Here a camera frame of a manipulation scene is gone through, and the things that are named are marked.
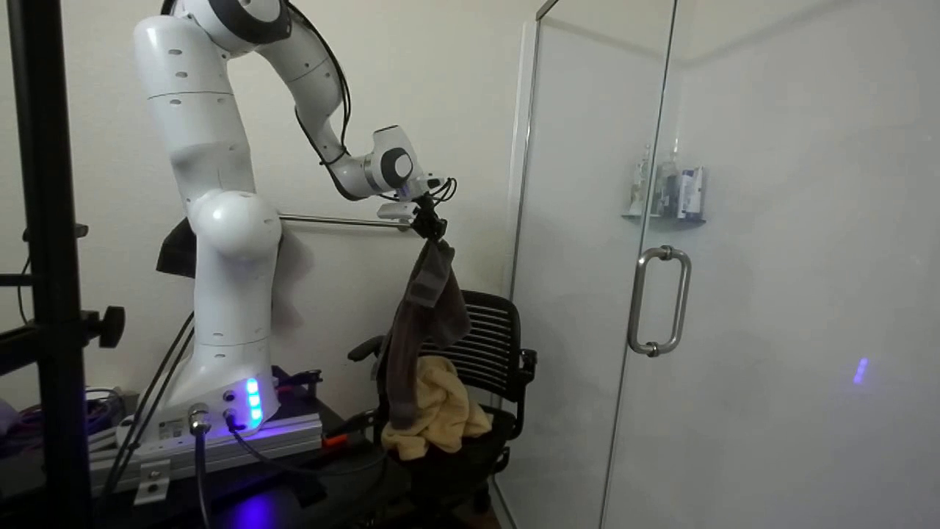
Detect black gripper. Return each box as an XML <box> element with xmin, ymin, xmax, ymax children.
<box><xmin>411</xmin><ymin>203</ymin><xmax>447</xmax><ymax>240</ymax></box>

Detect yellow towel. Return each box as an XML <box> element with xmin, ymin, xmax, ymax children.
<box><xmin>381</xmin><ymin>356</ymin><xmax>494</xmax><ymax>460</ymax></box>

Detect large dark grey towel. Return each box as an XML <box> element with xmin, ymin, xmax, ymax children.
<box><xmin>155</xmin><ymin>219</ymin><xmax>196</xmax><ymax>275</ymax></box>

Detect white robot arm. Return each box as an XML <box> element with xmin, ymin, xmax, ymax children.
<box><xmin>134</xmin><ymin>0</ymin><xmax>441</xmax><ymax>428</ymax></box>

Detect black mesh office chair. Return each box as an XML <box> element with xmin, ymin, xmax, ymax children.
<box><xmin>349</xmin><ymin>290</ymin><xmax>537</xmax><ymax>514</ymax></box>

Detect shower shelf with bottles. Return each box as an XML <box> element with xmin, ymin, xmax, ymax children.
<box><xmin>626</xmin><ymin>159</ymin><xmax>709</xmax><ymax>225</ymax></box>

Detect glass shower door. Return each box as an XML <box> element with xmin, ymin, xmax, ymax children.
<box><xmin>500</xmin><ymin>0</ymin><xmax>940</xmax><ymax>529</ymax></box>

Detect black tripod pole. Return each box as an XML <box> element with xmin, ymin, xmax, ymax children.
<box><xmin>0</xmin><ymin>0</ymin><xmax>98</xmax><ymax>529</ymax></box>

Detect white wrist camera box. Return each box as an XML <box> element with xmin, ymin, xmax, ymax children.
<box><xmin>377</xmin><ymin>203</ymin><xmax>418</xmax><ymax>223</ymax></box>

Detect metal towel rail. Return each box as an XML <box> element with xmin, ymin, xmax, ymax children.
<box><xmin>278</xmin><ymin>213</ymin><xmax>413</xmax><ymax>231</ymax></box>

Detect red handled clamp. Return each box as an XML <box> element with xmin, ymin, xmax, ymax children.
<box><xmin>321</xmin><ymin>425</ymin><xmax>374</xmax><ymax>451</ymax></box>

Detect chrome door handle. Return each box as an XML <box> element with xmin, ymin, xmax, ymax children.
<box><xmin>626</xmin><ymin>243</ymin><xmax>693</xmax><ymax>359</ymax></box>

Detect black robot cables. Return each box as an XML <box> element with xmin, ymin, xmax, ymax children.
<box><xmin>90</xmin><ymin>312</ymin><xmax>325</xmax><ymax>529</ymax></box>

